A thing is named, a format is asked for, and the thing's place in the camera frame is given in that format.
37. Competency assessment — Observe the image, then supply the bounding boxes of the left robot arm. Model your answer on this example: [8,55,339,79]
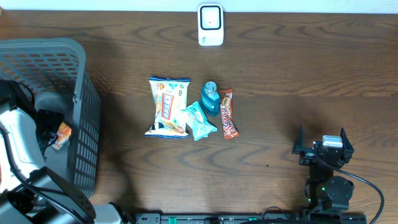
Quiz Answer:
[1,80,130,223]

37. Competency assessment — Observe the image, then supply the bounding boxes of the blue mouthwash bottle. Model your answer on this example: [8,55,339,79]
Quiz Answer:
[200,82,221,116]

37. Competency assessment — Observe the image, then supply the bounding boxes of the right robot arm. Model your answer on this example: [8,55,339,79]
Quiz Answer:
[292,127,354,220]

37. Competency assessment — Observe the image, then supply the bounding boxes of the orange chocolate bar wrapper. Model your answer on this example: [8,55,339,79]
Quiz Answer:
[219,88,239,139]

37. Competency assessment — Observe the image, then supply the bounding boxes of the orange small snack packet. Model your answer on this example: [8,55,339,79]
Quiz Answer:
[52,122,72,150]

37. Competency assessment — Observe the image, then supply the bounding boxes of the yellow snack bag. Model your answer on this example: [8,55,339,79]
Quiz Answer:
[145,77,190,139]

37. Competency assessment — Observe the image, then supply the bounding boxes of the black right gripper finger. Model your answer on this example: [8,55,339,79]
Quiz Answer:
[293,125,303,153]
[340,128,354,156]

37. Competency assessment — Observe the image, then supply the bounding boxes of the white barcode scanner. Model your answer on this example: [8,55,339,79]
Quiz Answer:
[197,3,224,47]

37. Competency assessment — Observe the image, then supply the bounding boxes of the teal small snack packet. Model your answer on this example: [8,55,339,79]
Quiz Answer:
[183,101,218,141]

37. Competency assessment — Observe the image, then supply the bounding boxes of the grey plastic basket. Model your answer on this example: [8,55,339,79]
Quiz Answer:
[1,38,101,197]

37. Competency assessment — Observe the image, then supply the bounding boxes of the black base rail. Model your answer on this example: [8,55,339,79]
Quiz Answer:
[133,212,367,224]

